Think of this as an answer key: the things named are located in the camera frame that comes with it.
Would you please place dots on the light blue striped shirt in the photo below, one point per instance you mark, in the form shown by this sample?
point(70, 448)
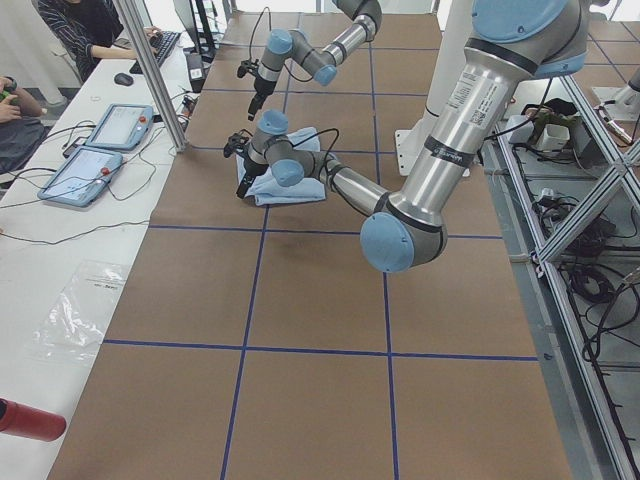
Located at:
point(266, 191)

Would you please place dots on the clear plastic bag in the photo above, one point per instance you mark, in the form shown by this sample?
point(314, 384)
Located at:
point(75, 327)

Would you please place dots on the upper teach pendant tablet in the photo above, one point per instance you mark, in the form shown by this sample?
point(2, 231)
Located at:
point(121, 128)

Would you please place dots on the teach pendant tablet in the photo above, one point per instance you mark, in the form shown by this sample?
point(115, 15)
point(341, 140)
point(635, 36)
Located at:
point(82, 178)
point(121, 128)

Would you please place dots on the aluminium frame post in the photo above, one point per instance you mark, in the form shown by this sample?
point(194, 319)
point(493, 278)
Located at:
point(132, 21)

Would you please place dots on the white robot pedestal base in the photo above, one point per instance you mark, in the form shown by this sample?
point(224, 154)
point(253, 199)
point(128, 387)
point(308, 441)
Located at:
point(449, 65)

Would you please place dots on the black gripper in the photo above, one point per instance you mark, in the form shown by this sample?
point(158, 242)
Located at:
point(248, 167)
point(260, 86)

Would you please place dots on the lower teach pendant tablet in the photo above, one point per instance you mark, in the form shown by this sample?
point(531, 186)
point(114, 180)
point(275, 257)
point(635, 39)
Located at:
point(82, 178)

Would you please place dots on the black keyboard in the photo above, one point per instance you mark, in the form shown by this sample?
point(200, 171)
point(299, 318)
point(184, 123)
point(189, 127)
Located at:
point(163, 44)

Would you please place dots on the seated person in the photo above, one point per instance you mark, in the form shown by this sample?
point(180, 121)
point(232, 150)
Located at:
point(22, 132)

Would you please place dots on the red cylindrical bottle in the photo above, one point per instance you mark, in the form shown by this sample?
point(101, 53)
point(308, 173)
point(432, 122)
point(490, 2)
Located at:
point(25, 421)

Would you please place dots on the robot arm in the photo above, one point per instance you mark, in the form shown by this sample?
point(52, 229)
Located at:
point(321, 64)
point(510, 42)

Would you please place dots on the black computer mouse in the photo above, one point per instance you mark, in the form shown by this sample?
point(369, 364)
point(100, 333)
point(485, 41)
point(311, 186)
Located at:
point(123, 79)

